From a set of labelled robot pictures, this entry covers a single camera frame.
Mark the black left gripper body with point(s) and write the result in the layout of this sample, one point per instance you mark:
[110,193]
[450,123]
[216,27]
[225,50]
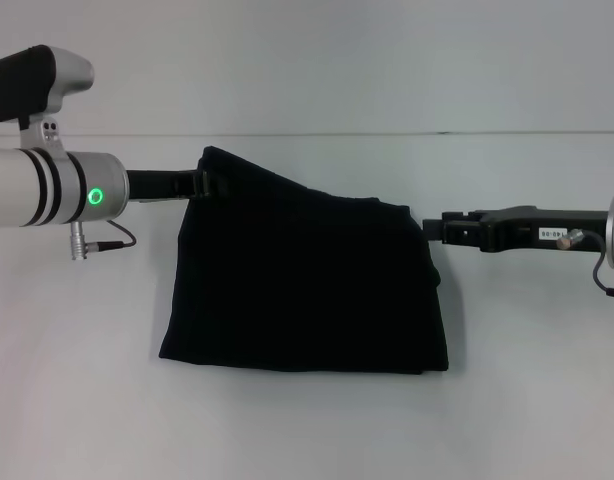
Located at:
[152,185]

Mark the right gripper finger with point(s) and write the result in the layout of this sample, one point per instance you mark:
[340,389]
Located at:
[452,231]

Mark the black t-shirt with FREE print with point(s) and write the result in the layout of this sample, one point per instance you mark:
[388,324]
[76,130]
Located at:
[297,280]

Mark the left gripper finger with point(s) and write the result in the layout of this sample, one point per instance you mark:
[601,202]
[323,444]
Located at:
[202,185]

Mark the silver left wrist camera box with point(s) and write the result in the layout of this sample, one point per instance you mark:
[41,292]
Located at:
[32,90]

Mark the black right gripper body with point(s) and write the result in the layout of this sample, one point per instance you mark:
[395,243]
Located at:
[537,230]

